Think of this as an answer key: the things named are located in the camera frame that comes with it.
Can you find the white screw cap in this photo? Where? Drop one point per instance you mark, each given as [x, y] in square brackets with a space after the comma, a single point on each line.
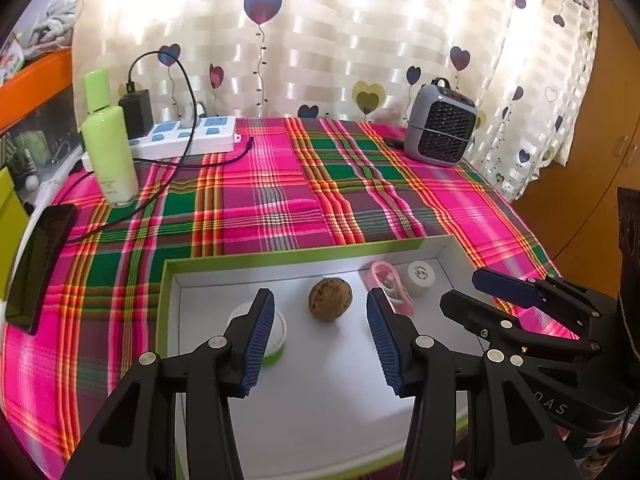
[420, 277]

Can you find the black charger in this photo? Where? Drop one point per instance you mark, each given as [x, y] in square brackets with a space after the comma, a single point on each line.
[136, 115]

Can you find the green lotion bottle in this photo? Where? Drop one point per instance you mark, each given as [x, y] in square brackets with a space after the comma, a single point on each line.
[110, 150]

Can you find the white plug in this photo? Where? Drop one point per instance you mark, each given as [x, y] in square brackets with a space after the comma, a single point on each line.
[195, 116]

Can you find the green white cardboard box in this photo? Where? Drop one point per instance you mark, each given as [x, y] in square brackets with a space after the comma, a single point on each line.
[325, 385]

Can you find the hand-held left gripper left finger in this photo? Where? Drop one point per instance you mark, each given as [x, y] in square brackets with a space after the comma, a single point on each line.
[257, 345]

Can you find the grey space heater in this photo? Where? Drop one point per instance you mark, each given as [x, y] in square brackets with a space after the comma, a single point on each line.
[440, 130]

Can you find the white disc gadget green base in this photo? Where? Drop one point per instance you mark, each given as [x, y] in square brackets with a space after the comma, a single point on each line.
[277, 330]

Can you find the wooden cabinet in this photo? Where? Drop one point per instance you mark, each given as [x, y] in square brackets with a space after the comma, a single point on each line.
[600, 135]

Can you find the small white ball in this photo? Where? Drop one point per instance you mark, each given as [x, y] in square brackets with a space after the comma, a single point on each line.
[31, 182]

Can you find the pink plastic clip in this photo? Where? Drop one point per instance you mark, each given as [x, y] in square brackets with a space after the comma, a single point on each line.
[382, 272]

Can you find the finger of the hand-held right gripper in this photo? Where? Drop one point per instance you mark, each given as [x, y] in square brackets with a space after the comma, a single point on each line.
[465, 310]
[500, 287]

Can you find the orange lidded storage bin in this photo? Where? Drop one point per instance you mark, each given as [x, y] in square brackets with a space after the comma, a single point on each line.
[35, 85]

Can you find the heart print curtain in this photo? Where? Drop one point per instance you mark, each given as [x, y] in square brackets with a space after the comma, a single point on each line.
[350, 35]

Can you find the brown walnut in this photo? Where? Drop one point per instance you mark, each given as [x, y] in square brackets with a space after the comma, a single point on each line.
[330, 300]

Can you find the white blue power strip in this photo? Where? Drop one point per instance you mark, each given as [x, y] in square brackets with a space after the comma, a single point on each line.
[210, 135]

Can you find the clear storage bin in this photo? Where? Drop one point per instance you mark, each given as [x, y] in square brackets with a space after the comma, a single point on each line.
[45, 130]

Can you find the lime green shoe box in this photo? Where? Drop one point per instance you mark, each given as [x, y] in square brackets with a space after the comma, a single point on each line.
[10, 220]

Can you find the pink green plaid tablecloth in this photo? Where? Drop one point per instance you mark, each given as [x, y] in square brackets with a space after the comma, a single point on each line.
[250, 210]

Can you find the black smartphone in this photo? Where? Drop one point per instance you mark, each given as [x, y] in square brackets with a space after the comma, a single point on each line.
[40, 270]

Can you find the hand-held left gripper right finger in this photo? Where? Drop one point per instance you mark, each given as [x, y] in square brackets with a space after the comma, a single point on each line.
[382, 340]

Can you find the white bundle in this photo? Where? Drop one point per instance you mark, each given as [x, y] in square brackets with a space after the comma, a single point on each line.
[55, 25]

